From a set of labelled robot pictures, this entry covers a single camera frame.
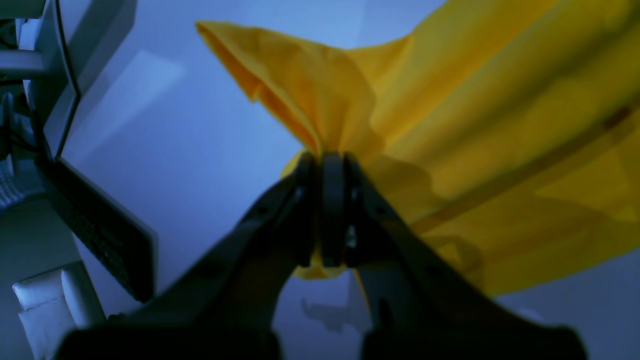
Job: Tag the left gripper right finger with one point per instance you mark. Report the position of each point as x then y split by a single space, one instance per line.
421 308

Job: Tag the yellow T-shirt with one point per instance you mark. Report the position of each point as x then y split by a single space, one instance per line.
504 132

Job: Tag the black keyboard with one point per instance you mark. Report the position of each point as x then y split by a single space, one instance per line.
122 247

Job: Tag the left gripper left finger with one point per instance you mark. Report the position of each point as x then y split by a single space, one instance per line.
223 307

